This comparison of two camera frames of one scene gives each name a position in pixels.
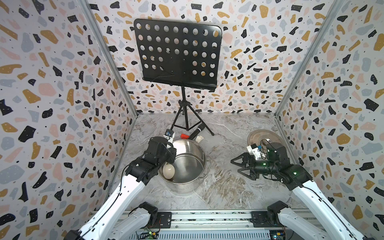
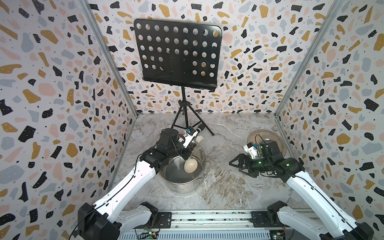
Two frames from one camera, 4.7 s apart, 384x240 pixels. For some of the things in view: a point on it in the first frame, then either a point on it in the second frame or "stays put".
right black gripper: x=246 y=157 stays put
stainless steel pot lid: x=262 y=137 stays put
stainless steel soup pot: x=191 y=168 stays put
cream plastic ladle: x=168 y=171 to x=191 y=164
